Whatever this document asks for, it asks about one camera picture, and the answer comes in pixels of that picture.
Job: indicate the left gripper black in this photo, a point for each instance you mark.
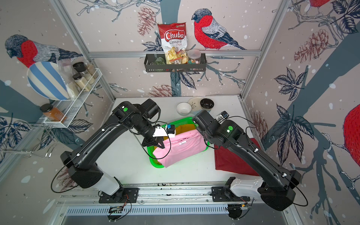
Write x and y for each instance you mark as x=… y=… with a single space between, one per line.
x=154 y=140

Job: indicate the small white bowl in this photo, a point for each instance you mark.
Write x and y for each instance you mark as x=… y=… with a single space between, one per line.
x=183 y=108

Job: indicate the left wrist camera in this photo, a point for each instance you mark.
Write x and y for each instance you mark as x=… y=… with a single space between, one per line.
x=167 y=130

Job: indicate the black bowl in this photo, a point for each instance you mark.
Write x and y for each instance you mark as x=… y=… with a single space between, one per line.
x=207 y=104

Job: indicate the yellow t-shirt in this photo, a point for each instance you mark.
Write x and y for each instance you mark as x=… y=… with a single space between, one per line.
x=185 y=128

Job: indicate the green plastic basket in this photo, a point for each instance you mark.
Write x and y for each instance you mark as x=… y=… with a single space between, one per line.
x=187 y=142

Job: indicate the chrome wire hanger rack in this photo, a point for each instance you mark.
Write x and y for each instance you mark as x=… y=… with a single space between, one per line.
x=28 y=140

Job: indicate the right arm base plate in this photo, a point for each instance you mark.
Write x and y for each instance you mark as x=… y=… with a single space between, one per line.
x=224 y=194

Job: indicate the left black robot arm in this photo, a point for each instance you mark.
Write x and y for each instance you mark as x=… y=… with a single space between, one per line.
x=81 y=163

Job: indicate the beige and blue plate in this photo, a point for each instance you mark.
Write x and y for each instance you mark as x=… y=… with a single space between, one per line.
x=195 y=104

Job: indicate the Chuba cassava chips bag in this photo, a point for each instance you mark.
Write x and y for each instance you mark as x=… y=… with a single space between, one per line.
x=174 y=42

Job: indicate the blue striped plate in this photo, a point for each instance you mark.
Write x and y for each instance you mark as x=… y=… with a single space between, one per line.
x=45 y=79

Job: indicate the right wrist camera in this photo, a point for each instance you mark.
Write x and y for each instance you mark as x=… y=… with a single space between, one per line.
x=223 y=115

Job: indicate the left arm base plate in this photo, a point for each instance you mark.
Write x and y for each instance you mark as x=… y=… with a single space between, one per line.
x=126 y=195

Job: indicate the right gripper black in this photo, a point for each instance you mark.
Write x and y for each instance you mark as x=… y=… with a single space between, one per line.
x=198 y=129

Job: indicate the green glass jar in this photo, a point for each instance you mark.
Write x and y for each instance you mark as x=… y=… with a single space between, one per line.
x=160 y=61

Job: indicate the clear lidded candy jar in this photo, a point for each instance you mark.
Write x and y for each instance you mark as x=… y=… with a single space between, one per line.
x=194 y=56

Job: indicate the dark red folded t-shirt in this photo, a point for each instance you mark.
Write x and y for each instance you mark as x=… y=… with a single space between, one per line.
x=228 y=161

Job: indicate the white wire wall rack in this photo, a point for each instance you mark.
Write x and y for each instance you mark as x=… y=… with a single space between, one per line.
x=70 y=108

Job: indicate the black wall shelf basket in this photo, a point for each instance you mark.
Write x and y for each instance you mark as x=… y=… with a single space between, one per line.
x=150 y=65

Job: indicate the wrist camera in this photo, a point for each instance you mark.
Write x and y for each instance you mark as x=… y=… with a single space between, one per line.
x=167 y=130
x=223 y=115

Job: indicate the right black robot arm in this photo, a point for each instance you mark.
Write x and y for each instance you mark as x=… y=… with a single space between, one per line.
x=278 y=182

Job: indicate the pink t-shirt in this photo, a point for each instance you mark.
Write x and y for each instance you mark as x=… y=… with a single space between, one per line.
x=180 y=149

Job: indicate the orange spice jar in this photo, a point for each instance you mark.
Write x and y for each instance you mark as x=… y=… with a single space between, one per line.
x=53 y=113

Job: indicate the black lid spice jar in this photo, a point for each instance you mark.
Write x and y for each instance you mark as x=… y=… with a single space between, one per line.
x=82 y=82
x=80 y=67

